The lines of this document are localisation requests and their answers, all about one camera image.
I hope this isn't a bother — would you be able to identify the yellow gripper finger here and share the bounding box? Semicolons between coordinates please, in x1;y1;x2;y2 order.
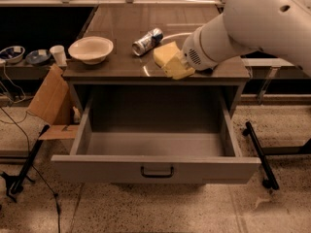
162;51;195;80

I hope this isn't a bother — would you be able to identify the yellow sponge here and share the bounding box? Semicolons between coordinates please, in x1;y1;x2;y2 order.
153;42;180;68

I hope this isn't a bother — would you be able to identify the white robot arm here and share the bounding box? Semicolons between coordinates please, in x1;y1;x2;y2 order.
163;0;311;79

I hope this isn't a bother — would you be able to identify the open grey top drawer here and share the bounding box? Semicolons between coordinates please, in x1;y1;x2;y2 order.
52;85;260;183

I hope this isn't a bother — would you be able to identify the silver blue soda can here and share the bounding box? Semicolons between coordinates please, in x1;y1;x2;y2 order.
132;28;163;56

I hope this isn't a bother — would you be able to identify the grey cabinet with countertop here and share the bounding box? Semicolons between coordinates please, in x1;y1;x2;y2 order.
62;3;251;118

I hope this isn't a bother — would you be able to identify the white ceramic bowl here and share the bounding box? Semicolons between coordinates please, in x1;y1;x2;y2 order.
68;36;114;65

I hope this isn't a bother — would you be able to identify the white paper cup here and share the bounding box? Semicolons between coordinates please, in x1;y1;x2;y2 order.
50;45;67;66

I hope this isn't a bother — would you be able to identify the brown cardboard box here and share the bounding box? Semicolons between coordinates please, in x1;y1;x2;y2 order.
27;64;79;140

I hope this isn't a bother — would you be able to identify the blue bowl near cup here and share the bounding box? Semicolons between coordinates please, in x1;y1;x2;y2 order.
25;50;52;66

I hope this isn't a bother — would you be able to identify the black cart leg right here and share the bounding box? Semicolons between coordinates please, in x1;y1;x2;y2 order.
243;121;279;190

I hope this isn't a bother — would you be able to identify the blue white bowl far left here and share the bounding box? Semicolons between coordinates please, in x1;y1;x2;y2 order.
0;46;25;64

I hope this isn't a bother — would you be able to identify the black stand left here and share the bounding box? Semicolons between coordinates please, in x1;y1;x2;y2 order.
0;139;43;202

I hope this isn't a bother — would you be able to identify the black drawer handle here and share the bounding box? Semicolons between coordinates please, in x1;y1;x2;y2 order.
140;166;175;179

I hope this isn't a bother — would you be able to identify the black cable on floor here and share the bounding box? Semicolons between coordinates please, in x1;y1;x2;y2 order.
0;105;62;233

